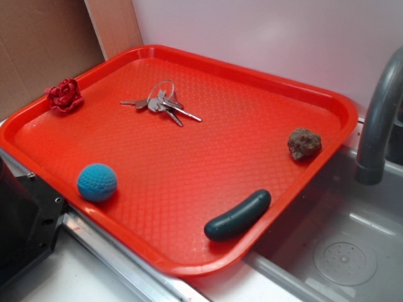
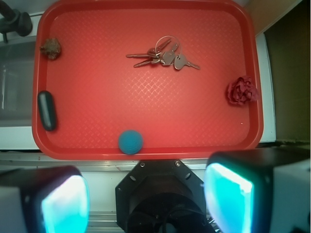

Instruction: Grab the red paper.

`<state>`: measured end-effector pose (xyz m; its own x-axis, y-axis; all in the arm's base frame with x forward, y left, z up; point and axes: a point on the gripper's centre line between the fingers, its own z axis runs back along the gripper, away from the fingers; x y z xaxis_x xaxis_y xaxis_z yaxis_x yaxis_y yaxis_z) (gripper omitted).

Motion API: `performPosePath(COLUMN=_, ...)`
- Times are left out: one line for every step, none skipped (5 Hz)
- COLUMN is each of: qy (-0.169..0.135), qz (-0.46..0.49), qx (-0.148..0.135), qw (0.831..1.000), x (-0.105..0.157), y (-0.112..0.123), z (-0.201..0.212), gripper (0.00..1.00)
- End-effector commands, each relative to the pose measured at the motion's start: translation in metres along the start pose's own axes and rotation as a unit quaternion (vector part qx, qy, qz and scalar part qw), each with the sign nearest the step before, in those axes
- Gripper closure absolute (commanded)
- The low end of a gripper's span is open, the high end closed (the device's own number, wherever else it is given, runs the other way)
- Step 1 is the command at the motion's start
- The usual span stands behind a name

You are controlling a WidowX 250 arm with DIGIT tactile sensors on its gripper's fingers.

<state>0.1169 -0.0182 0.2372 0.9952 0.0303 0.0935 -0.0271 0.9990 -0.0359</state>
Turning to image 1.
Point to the red paper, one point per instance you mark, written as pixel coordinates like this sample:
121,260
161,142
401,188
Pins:
65,97

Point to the red plastic tray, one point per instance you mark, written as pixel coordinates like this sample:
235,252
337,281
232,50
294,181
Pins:
173,180

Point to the silver key bunch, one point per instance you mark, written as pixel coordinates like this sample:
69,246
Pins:
162,99

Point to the dark green toy cucumber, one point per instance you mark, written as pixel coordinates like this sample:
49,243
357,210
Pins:
239,219

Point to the brown rock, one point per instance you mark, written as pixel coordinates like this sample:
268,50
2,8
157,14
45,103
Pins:
303,144

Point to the blue knitted ball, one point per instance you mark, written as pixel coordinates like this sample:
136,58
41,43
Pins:
97,183

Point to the grey toy sink basin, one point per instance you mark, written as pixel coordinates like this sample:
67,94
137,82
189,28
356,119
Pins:
338,240

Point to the grey toy faucet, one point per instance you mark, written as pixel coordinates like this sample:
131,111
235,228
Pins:
381,138

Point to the brown cardboard panel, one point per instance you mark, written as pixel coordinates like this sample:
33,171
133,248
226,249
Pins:
42,43

